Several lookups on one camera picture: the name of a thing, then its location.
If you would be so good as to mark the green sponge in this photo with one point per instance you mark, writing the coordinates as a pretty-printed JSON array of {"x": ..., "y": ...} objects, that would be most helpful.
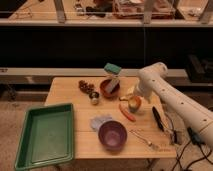
[{"x": 112, "y": 68}]

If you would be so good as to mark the bunch of dark grapes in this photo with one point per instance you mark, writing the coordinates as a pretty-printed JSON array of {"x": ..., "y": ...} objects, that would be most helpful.
[{"x": 86, "y": 87}]

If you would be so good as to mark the small grey towel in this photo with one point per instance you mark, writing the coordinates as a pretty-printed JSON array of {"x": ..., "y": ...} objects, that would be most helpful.
[{"x": 97, "y": 122}]

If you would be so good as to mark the orange carrot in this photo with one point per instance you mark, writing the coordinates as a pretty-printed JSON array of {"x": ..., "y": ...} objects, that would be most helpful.
[{"x": 126, "y": 113}]

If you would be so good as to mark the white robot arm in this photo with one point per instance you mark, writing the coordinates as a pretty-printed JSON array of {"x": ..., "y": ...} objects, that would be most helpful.
[{"x": 151, "y": 80}]

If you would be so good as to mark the purple bowl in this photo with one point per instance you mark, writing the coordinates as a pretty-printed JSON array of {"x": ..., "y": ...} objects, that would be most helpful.
[{"x": 112, "y": 135}]

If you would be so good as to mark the small metal cup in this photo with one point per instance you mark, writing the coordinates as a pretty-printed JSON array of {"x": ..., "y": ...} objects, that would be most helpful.
[{"x": 94, "y": 98}]

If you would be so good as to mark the brown bowl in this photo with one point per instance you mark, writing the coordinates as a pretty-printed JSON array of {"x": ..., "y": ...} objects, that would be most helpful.
[{"x": 113, "y": 94}]

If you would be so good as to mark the green plastic tray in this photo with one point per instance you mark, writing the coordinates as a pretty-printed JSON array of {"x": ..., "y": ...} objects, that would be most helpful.
[{"x": 47, "y": 137}]

